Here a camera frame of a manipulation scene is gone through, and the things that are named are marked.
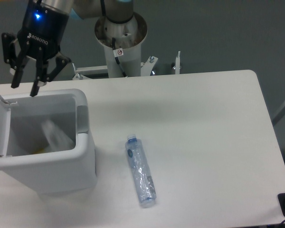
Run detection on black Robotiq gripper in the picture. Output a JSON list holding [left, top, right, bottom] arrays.
[[1, 0, 71, 97]]

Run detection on white paper packet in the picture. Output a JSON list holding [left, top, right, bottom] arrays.
[[41, 120, 75, 152]]

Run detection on clear plastic water bottle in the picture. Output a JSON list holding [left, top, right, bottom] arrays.
[[125, 134, 157, 208]]

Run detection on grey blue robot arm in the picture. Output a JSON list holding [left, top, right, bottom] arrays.
[[1, 0, 134, 97]]

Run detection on yellow trash in bin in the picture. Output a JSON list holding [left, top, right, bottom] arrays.
[[32, 148, 47, 154]]

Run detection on white trash can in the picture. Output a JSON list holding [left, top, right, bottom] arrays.
[[0, 89, 97, 194]]

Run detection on white metal mounting frame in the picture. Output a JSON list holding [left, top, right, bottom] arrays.
[[72, 50, 182, 80]]

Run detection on black cable on pedestal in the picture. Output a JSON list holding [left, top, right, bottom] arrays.
[[112, 37, 128, 78]]

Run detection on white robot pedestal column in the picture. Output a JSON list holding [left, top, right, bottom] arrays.
[[95, 12, 148, 65]]

